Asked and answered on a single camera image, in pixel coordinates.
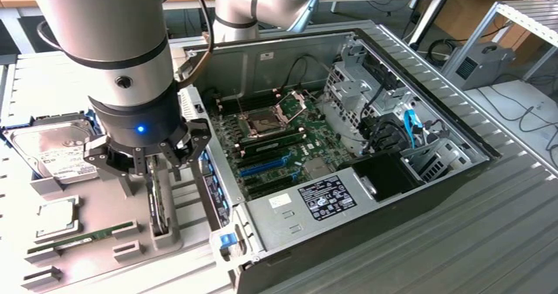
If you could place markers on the CPU socket with metal frame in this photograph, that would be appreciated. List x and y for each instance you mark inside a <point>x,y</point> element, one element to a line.
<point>292,106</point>

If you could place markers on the dark RAM stick white label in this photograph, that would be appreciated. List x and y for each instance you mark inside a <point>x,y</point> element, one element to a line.
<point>270,147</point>

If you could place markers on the blue expansion slot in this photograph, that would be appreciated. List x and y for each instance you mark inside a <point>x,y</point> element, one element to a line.
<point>260,169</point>

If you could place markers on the silver disk bay cage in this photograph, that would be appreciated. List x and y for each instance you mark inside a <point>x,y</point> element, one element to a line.
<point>349,88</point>

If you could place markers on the black pole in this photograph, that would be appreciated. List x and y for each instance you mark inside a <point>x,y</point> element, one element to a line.
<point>436,6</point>

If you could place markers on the graphics card with black fan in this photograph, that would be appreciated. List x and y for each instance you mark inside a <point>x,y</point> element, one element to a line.
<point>157,202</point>

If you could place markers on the grey power supply unit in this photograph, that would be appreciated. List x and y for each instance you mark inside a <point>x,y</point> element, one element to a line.
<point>280,222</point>

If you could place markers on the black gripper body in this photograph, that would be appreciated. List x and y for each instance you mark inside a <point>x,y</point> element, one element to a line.
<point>132,124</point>

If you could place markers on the grey equipment box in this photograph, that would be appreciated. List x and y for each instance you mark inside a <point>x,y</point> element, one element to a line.
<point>484,65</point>

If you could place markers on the long black expansion slot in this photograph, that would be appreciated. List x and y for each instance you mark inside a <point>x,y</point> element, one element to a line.
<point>266,182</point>
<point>274,191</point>

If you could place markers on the blue case latch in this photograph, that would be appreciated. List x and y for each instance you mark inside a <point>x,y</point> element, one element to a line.
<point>228,241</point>

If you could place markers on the grey parts rack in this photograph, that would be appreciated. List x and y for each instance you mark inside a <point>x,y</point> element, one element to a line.
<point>101,215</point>

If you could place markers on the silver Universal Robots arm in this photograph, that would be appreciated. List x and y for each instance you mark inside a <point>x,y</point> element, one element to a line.
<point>109,29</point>

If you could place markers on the green RAM stick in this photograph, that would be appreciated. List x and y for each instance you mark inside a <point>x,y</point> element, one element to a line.
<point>74,240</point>

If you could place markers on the silver chipset heatsink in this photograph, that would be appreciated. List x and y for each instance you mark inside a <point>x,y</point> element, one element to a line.
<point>318,168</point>

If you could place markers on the open black PC case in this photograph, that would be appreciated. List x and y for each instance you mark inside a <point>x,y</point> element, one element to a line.
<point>349,248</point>

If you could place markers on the green motherboard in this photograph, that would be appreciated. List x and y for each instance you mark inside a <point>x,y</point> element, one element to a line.
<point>314,134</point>

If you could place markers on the blue disk carrier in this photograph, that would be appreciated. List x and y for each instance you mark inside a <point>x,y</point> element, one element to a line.
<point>18,125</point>

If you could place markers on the aluminium frame table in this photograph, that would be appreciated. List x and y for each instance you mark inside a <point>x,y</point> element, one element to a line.
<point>532,16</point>

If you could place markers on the silver CPU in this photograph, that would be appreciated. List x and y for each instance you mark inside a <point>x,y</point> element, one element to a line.
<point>54,219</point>

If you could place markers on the socket locking lever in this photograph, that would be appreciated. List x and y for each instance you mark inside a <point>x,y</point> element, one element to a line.
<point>240,106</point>

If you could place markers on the silver hard disk drive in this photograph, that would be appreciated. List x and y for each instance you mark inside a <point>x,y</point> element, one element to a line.
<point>39,150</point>

